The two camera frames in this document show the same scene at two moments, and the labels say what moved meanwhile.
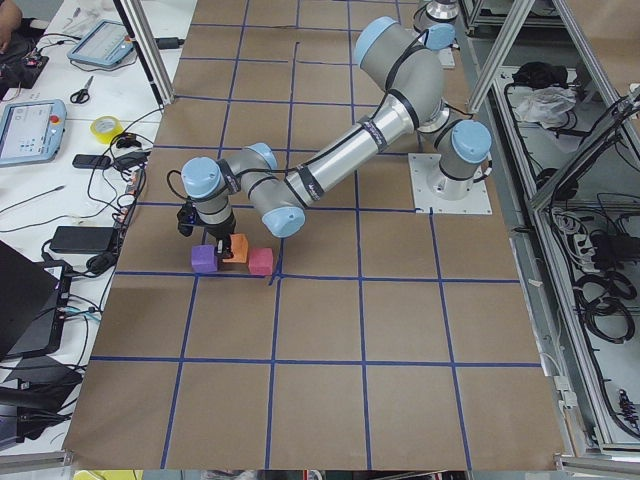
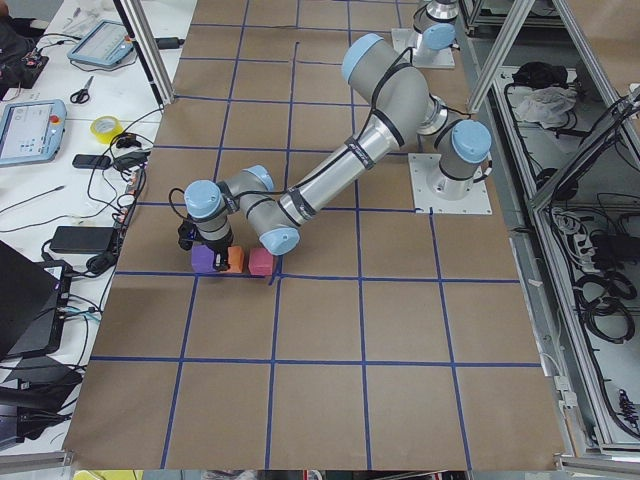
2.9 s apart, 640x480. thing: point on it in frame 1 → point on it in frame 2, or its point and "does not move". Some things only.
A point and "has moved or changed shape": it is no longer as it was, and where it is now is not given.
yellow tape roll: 104,128 does not move
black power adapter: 82,240 does not move
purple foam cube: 203,259 does not move
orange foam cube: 240,247 has moved or changed shape
